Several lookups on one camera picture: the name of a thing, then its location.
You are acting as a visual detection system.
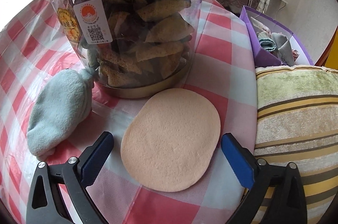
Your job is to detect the beige round sponge pad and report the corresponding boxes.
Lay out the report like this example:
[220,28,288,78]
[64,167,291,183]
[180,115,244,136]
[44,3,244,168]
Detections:
[120,88,221,192]

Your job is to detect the striped sofa cushion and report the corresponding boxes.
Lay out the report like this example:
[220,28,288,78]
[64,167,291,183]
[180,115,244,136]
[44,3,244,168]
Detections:
[254,65,337,223]

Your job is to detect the purple cardboard box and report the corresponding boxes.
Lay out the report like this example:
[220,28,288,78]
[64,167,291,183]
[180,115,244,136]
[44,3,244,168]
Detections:
[240,6,313,68]

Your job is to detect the glass jar with gold lid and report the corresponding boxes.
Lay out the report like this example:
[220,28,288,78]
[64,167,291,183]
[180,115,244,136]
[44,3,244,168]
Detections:
[51,0,202,99]

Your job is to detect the white floral cloth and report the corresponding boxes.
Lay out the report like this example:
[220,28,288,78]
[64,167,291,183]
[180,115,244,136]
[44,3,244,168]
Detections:
[250,17,271,37]

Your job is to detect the light blue towel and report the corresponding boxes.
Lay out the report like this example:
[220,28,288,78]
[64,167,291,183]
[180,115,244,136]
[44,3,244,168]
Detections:
[26,69,94,159]

